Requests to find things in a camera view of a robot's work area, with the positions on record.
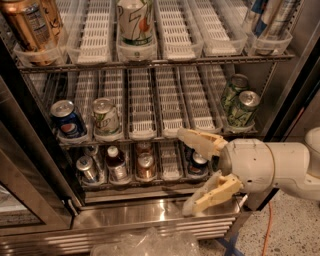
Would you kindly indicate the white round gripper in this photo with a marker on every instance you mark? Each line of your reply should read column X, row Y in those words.
column 249, row 164

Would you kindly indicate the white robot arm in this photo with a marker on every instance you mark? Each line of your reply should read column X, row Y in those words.
column 296, row 166

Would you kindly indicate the blue can bottom front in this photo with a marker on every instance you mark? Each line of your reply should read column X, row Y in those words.
column 197, row 164

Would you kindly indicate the copper can bottom front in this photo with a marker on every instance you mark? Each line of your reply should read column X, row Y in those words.
column 146, row 166

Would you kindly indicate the white green soda can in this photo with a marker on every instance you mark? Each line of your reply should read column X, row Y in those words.
column 105, row 116

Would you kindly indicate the silver can bottom left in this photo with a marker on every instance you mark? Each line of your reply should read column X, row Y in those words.
column 87, row 168

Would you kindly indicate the stainless steel fridge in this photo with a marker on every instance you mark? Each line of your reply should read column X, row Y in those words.
column 199, row 47

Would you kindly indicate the blue pepsi can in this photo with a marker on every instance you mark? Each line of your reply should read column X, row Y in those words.
column 68, row 119

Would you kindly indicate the silver blue can top right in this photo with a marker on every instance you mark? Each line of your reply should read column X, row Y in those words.
column 268, row 19

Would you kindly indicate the white 7up can top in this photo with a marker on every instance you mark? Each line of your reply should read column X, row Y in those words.
column 136, row 22

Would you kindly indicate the fridge glass door left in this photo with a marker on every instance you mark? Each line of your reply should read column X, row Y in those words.
column 34, row 169

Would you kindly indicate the gold can top shelf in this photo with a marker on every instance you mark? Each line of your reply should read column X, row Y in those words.
column 37, row 26

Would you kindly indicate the blue tape cross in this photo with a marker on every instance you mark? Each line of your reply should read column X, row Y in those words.
column 230, row 246

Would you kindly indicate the dark bottle white cap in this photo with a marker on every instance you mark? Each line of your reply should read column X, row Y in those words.
column 116, row 163

